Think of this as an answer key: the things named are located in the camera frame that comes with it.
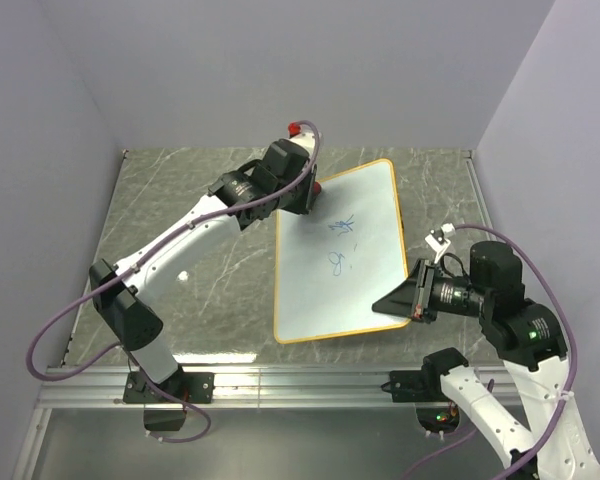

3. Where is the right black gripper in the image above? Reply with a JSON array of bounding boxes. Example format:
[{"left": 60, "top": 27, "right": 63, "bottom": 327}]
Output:
[{"left": 372, "top": 256, "right": 493, "bottom": 321}]

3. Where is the orange framed whiteboard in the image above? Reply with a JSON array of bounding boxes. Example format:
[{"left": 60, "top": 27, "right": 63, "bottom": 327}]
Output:
[{"left": 273, "top": 158, "right": 409, "bottom": 344}]

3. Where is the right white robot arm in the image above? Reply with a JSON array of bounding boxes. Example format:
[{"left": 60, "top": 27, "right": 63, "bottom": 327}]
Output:
[{"left": 372, "top": 241, "right": 600, "bottom": 479}]

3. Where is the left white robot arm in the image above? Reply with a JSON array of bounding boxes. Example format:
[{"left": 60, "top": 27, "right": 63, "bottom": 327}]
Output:
[{"left": 89, "top": 133, "right": 320, "bottom": 402}]

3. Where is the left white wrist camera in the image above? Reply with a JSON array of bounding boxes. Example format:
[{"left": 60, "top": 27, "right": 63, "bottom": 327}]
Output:
[{"left": 287, "top": 122, "right": 315, "bottom": 148}]

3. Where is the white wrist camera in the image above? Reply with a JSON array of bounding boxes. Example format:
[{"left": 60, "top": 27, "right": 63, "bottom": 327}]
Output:
[
  {"left": 287, "top": 122, "right": 315, "bottom": 148},
  {"left": 425, "top": 223, "right": 455, "bottom": 254}
]

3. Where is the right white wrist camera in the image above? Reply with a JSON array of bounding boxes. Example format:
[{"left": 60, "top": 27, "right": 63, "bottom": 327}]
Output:
[{"left": 425, "top": 223, "right": 455, "bottom": 254}]

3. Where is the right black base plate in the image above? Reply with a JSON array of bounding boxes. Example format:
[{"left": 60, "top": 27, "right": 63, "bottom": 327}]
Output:
[{"left": 380, "top": 370, "right": 448, "bottom": 403}]

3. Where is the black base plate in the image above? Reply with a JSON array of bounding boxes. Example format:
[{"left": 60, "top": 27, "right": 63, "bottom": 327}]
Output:
[
  {"left": 122, "top": 371, "right": 215, "bottom": 404},
  {"left": 380, "top": 370, "right": 448, "bottom": 403}
]

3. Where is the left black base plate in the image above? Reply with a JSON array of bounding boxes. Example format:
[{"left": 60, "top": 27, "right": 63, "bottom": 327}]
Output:
[{"left": 122, "top": 371, "right": 215, "bottom": 404}]

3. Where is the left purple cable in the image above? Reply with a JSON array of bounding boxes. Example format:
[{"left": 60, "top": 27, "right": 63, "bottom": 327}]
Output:
[{"left": 25, "top": 118, "right": 324, "bottom": 444}]

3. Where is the aluminium mounting rail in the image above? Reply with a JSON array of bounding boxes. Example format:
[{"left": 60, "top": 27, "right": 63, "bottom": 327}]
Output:
[{"left": 34, "top": 364, "right": 511, "bottom": 410}]

